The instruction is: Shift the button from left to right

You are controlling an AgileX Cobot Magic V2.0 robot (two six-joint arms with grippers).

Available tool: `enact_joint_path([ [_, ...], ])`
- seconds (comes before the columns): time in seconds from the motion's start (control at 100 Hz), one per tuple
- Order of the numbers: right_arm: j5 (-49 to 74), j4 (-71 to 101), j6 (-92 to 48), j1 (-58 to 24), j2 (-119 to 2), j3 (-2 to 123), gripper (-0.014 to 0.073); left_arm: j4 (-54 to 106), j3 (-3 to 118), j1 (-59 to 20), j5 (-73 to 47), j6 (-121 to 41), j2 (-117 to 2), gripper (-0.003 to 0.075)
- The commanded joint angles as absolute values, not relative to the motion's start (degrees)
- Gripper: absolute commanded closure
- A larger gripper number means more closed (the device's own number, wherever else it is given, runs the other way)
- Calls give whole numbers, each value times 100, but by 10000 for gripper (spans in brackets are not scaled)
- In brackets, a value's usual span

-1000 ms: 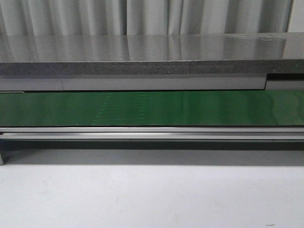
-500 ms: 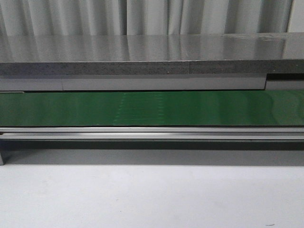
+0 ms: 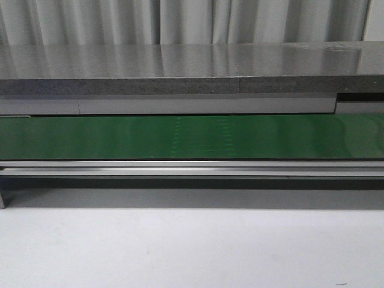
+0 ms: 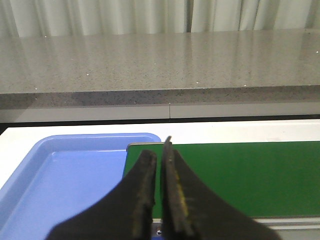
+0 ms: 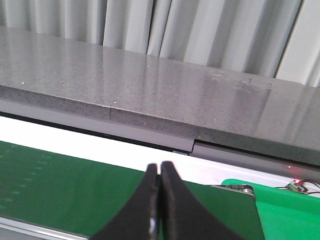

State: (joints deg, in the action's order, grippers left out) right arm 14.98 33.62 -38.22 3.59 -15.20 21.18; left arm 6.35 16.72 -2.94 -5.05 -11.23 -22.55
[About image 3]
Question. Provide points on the grey rear conveyor guard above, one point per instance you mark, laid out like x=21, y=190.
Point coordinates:
x=173, y=104

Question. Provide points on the green conveyor belt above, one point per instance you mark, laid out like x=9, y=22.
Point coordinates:
x=341, y=136

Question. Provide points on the grey stone slab table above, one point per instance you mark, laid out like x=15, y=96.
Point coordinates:
x=150, y=69

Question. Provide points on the grey pleated curtain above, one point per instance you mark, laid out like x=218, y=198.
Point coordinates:
x=180, y=22

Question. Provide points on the aluminium front conveyor rail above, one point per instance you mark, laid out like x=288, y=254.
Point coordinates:
x=190, y=168

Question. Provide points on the grey conveyor support leg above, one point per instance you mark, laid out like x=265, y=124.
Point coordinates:
x=7, y=192

